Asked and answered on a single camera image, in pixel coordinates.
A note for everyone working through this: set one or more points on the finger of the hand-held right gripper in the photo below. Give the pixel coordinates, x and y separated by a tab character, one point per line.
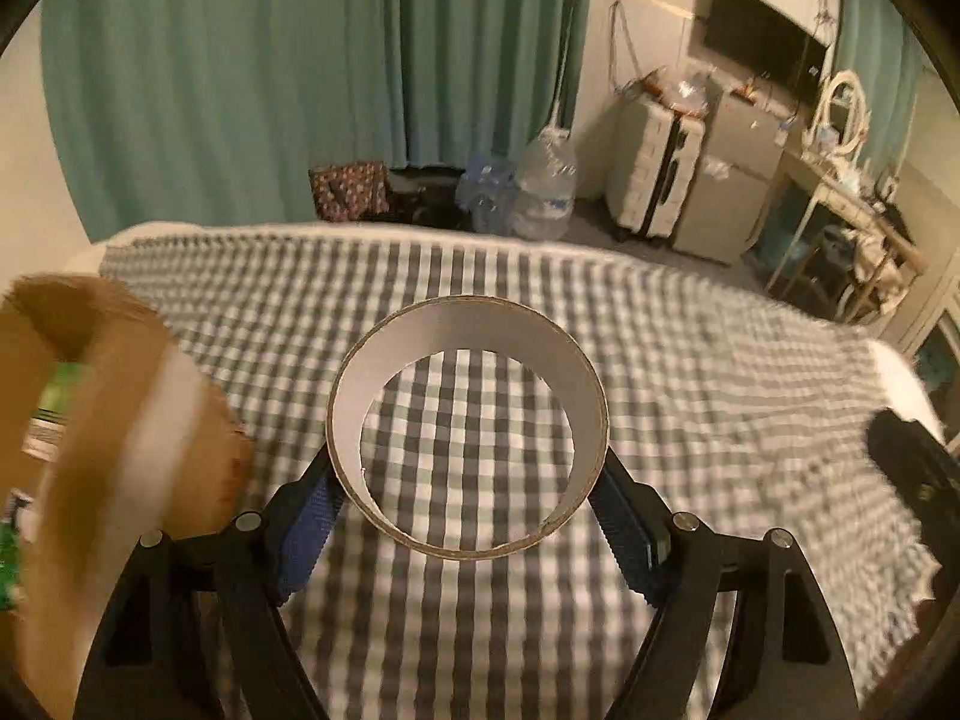
911	457

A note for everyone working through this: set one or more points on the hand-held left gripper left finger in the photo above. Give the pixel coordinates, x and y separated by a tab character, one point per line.
307	532

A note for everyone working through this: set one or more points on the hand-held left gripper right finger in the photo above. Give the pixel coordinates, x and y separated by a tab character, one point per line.
630	540

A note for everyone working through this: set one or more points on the brown cardboard box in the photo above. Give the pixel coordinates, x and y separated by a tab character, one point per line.
112	465

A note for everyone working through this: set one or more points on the green box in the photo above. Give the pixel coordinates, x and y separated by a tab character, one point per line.
56	394

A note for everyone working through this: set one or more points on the green snack packet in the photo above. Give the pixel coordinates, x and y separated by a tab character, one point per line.
9	562

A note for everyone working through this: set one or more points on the white open shelf unit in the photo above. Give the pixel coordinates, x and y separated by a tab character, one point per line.
941	360

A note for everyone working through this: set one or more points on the green checkered cloth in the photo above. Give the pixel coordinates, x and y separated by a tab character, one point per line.
465	615

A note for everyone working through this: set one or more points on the white garment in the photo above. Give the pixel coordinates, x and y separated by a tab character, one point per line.
881	262

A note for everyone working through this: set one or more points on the wooden chair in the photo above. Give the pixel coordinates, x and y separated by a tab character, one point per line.
896	240

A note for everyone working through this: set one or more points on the white vanity desk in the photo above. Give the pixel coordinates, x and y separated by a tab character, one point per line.
829	191

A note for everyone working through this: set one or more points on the silver mini fridge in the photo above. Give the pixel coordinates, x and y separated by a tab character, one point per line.
731	195

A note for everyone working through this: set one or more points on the patterned gift bag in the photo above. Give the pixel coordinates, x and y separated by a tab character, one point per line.
349	191

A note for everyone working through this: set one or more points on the black bag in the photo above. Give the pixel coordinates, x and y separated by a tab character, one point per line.
424	202

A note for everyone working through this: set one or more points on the white oval vanity mirror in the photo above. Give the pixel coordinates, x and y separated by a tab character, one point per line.
844	112

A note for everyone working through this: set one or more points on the large clear water jug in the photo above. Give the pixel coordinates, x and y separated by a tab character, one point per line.
544	187

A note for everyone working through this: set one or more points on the white hard suitcase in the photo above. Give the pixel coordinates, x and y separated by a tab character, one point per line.
637	165

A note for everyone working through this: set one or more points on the pack of plastic bottles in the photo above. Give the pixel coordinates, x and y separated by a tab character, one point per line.
484	191

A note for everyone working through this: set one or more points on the narrow green curtain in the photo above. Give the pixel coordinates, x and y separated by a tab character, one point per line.
881	52

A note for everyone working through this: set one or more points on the clear plastic bag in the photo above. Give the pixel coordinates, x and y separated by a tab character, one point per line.
679	94

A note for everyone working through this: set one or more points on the wide green curtain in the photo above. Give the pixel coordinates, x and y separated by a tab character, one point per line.
225	75

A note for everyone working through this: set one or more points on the black wall television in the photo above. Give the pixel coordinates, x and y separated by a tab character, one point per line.
761	34

